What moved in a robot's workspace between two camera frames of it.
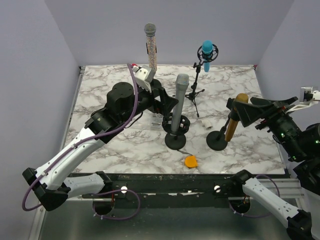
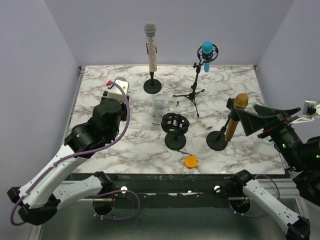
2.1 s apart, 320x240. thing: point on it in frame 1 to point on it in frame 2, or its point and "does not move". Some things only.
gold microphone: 240,97 does not move
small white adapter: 206,123 does not move
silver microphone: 182,81 to 121,78
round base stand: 216,140 does not move
